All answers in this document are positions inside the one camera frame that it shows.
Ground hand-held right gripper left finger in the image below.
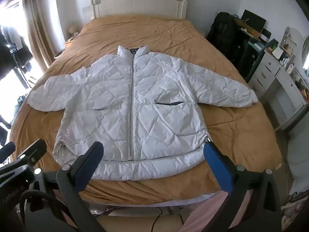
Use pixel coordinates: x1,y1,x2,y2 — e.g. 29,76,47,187
20,141,107,232

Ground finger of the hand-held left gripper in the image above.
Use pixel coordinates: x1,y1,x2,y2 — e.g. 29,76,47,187
14,139,47,166
0,142,16,163

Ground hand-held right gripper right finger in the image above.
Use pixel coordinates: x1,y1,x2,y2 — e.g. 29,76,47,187
203,141,282,232

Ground white quilted puffer jacket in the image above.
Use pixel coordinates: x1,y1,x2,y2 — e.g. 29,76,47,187
28,45,259,182

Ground black hanging clothes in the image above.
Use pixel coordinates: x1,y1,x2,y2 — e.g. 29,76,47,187
0,25,34,80

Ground pink cloth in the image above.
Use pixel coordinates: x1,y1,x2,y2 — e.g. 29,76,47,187
188,191,251,232

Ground black tripod stand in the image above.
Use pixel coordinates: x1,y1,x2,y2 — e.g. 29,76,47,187
10,43,34,87

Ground white dressing table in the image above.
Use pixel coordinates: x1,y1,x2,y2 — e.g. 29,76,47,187
247,51,309,131

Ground dark storage cabinet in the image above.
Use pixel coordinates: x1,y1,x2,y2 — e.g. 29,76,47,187
241,40,262,83

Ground beige curtain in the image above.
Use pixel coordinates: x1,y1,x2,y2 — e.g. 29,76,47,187
20,0,58,73

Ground black jacket on chair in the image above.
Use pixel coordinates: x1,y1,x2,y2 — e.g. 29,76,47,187
206,12,244,66

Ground green box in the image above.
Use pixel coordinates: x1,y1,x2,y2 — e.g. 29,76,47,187
264,39,279,54

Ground oval vanity mirror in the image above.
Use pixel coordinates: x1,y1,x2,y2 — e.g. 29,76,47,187
301,32,309,78

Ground tan bed blanket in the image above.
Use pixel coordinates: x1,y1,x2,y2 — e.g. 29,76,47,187
10,14,283,207

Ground black flat board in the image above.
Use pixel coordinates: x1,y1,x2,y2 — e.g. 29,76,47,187
241,9,267,35

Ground white wooden headboard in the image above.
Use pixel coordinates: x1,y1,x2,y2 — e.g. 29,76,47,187
90,0,189,21

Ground black cable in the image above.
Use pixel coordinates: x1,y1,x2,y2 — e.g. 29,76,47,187
152,214,184,232

